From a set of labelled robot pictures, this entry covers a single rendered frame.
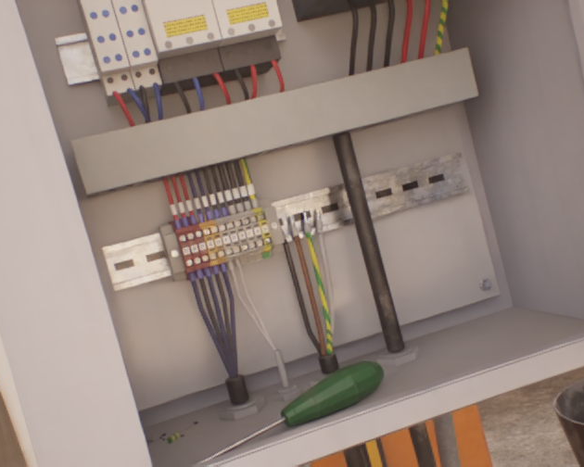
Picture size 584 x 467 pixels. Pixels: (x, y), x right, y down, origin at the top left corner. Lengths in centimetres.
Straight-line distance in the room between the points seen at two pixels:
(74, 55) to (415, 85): 26
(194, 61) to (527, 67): 25
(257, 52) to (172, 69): 6
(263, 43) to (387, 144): 15
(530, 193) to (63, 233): 38
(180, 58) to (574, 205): 31
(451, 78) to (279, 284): 22
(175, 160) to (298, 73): 15
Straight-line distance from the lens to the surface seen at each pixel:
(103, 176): 56
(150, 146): 56
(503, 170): 68
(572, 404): 169
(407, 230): 67
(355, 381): 54
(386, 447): 106
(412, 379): 58
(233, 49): 58
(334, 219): 65
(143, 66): 57
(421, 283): 68
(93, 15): 57
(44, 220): 44
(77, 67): 63
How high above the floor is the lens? 81
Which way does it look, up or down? 5 degrees down
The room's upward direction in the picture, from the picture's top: 15 degrees counter-clockwise
